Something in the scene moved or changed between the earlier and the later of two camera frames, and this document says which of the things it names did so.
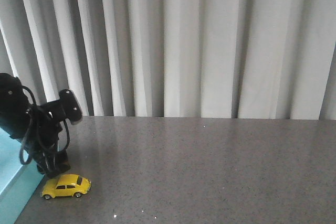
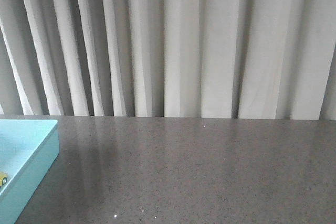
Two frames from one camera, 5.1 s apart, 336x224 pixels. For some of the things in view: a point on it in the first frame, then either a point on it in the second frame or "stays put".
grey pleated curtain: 253,45 stays put
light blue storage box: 17,180 stays put
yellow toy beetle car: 65,185 → 3,176
